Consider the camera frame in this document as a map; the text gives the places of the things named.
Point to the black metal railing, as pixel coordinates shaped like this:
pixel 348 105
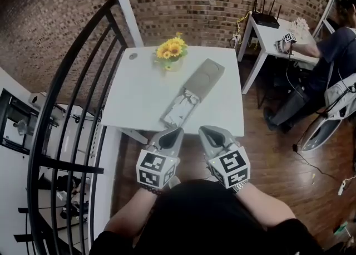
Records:
pixel 69 165

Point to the white power strip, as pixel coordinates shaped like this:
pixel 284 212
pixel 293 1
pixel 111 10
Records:
pixel 342 186

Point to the black router with antennas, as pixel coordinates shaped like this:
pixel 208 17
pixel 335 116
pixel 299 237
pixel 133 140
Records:
pixel 267 20

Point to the person's right forearm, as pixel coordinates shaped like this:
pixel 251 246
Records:
pixel 264 206

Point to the light grey chair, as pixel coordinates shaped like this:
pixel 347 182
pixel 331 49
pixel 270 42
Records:
pixel 340 92

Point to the white metal frame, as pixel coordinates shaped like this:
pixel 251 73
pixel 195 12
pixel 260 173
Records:
pixel 332 0

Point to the white cabinet with glass door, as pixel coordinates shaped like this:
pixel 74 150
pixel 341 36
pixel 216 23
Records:
pixel 16 125

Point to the person's left forearm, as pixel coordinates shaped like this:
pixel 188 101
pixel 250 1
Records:
pixel 129 210

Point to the white plug adapter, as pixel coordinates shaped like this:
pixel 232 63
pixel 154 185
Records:
pixel 236 39

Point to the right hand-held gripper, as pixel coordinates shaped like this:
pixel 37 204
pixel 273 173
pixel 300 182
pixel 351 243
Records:
pixel 222 162

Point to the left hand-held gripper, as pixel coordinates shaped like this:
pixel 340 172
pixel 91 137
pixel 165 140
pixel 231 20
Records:
pixel 167 152

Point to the sunflowers in white pot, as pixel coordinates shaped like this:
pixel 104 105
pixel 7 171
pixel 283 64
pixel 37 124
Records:
pixel 171 50

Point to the grey drawer of box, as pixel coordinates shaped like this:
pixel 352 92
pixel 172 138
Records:
pixel 166 114

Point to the small round grey disc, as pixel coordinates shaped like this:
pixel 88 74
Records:
pixel 133 56

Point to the silver metal watch band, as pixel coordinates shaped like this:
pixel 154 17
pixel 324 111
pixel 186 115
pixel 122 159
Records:
pixel 241 187

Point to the white decorative ornament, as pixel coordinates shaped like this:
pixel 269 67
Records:
pixel 299 25

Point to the grey box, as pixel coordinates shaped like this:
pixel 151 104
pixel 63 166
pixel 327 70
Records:
pixel 204 78

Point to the person's black shirt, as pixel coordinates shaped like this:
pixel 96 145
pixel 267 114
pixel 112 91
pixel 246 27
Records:
pixel 205 220

